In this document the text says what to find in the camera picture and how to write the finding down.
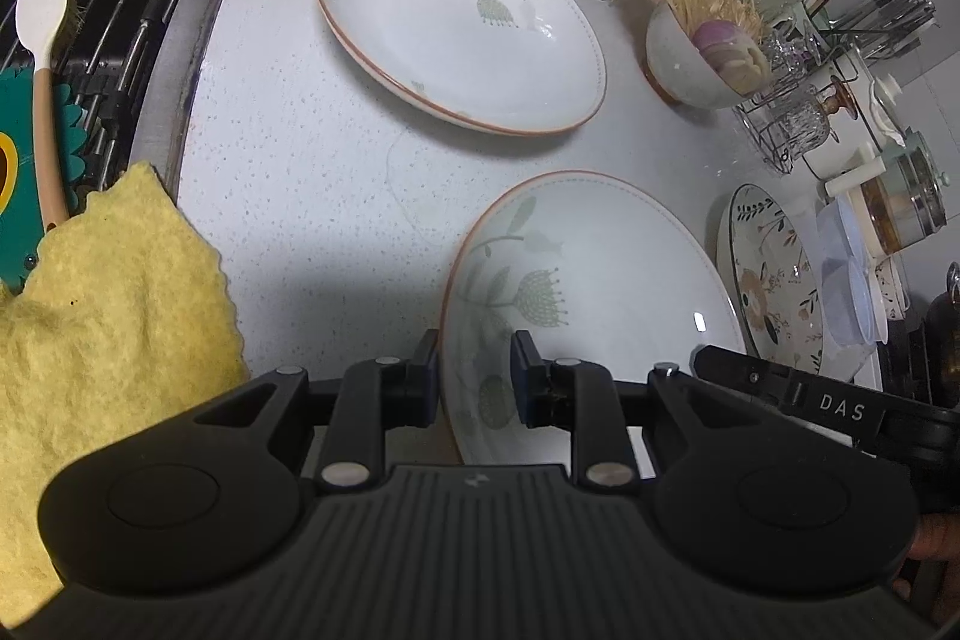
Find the teal sunflower mat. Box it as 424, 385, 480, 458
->
0, 68, 86, 292

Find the glass health kettle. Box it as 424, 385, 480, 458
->
861, 128, 950, 257

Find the white bowl with vegetables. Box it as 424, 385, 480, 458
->
644, 2, 771, 110

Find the floral fox-pattern plate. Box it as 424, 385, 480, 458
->
716, 184, 823, 374

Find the wire glass-cup rack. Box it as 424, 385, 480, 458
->
734, 31, 864, 175

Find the white leaf-pattern plate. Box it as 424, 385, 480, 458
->
439, 170, 745, 464
317, 0, 607, 136

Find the yellow dish cloth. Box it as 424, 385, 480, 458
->
2, 163, 247, 626

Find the translucent plastic container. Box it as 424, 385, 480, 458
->
817, 195, 889, 347

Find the white silicone spatula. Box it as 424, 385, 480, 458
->
14, 0, 75, 230

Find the hand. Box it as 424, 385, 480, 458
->
908, 515, 960, 620

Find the white electric cooking pot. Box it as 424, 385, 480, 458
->
802, 71, 908, 184

